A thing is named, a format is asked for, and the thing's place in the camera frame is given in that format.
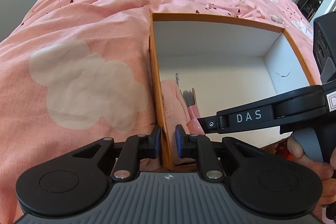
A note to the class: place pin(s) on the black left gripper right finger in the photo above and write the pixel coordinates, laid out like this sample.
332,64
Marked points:
199,148

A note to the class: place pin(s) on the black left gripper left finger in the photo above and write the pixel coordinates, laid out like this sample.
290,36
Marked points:
129,154

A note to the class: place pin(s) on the orange cardboard storage box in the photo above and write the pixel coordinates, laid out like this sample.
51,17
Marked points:
228,61

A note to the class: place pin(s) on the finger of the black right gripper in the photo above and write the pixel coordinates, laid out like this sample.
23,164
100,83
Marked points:
252,115

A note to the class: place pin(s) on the person's right hand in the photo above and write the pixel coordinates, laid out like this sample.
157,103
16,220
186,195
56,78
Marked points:
322,169

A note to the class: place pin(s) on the pink fabric pouch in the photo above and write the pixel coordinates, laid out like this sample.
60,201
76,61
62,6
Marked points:
175,113

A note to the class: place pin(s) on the pink printed duvet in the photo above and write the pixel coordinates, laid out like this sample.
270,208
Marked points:
75,71

